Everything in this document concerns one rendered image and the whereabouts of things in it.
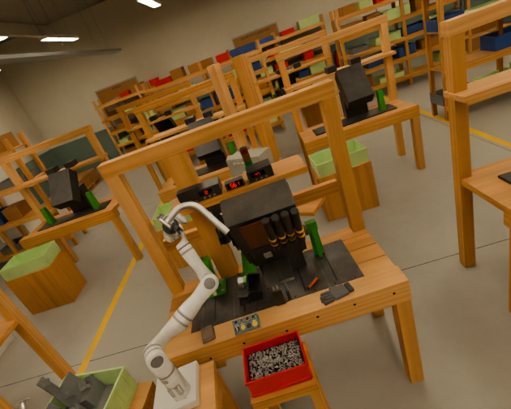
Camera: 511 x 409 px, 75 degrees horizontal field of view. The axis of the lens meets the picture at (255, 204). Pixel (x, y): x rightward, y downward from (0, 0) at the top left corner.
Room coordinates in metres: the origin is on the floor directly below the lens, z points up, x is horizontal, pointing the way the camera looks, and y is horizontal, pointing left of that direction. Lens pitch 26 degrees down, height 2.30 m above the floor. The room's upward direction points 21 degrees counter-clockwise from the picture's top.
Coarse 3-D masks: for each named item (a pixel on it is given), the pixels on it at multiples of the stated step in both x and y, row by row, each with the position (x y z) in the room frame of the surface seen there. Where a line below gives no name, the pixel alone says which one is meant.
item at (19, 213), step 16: (0, 144) 6.08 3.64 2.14; (16, 144) 6.34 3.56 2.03; (16, 160) 6.00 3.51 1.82; (32, 176) 6.05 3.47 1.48; (0, 192) 6.08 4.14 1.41; (16, 208) 6.15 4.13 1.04; (48, 208) 6.09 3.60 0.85; (0, 224) 6.15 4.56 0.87; (16, 224) 6.04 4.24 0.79; (16, 240) 6.60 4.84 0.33; (0, 256) 6.21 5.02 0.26
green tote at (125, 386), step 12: (96, 372) 1.48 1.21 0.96; (108, 372) 1.46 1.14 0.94; (120, 372) 1.41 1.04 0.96; (60, 384) 1.49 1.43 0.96; (108, 384) 1.48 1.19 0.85; (120, 384) 1.36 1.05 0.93; (132, 384) 1.42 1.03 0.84; (120, 396) 1.31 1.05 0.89; (132, 396) 1.37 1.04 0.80; (108, 408) 1.23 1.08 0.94; (120, 408) 1.27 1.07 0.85
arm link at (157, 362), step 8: (144, 352) 1.21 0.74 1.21; (152, 352) 1.18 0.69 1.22; (160, 352) 1.18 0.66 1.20; (144, 360) 1.18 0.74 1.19; (152, 360) 1.15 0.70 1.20; (160, 360) 1.16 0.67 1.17; (168, 360) 1.18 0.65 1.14; (152, 368) 1.15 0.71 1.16; (160, 368) 1.16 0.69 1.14; (168, 368) 1.17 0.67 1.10; (160, 376) 1.15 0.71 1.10; (168, 376) 1.16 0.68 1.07
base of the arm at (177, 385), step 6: (174, 366) 1.21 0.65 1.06; (174, 372) 1.18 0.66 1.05; (180, 372) 1.22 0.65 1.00; (168, 378) 1.16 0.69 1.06; (174, 378) 1.17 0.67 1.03; (180, 378) 1.19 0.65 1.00; (168, 384) 1.16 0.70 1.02; (174, 384) 1.16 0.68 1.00; (180, 384) 1.17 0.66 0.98; (186, 384) 1.19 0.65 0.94; (168, 390) 1.16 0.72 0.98; (174, 390) 1.15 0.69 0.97; (180, 390) 1.15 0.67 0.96; (186, 390) 1.17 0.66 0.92; (174, 396) 1.16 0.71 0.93; (180, 396) 1.15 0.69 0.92; (186, 396) 1.16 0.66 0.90
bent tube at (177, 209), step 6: (180, 204) 1.32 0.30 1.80; (186, 204) 1.32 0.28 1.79; (192, 204) 1.32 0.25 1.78; (198, 204) 1.32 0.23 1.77; (174, 210) 1.30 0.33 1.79; (180, 210) 1.31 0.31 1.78; (198, 210) 1.31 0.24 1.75; (204, 210) 1.30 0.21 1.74; (168, 216) 1.29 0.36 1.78; (174, 216) 1.29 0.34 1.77; (204, 216) 1.29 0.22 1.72; (210, 216) 1.29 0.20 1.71; (162, 222) 1.27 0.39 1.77; (168, 222) 1.27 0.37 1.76; (216, 222) 1.27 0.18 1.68; (222, 228) 1.25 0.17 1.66
